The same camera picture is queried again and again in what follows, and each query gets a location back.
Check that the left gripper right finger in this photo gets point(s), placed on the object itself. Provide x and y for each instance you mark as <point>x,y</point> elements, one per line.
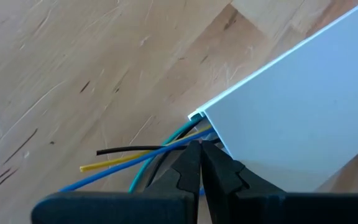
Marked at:
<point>291,208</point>

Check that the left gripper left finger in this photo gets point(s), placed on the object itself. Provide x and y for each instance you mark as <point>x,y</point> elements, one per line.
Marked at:
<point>120,208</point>

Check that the white plastic strip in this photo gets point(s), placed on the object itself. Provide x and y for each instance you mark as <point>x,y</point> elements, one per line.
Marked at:
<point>291,109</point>

